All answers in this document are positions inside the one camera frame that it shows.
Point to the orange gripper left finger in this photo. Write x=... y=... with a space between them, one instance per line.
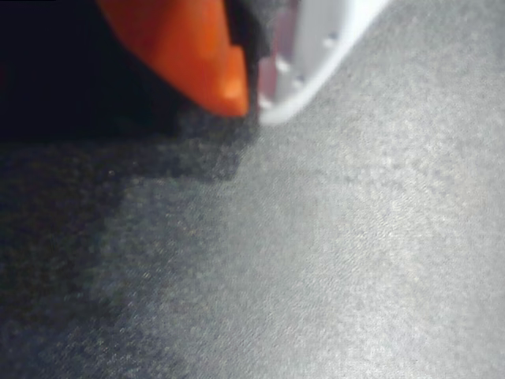
x=189 y=51

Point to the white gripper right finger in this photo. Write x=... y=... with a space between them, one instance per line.
x=315 y=47

